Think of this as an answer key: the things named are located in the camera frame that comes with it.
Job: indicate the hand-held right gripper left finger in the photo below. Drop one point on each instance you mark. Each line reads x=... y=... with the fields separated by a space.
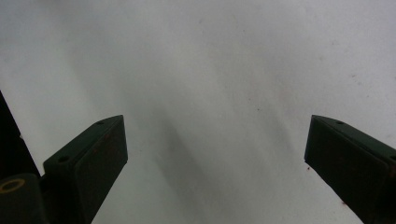
x=84 y=168

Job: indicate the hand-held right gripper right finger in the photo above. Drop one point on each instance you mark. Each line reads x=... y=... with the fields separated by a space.
x=351 y=161

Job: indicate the white table mat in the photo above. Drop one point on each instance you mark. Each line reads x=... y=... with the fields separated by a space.
x=202 y=62

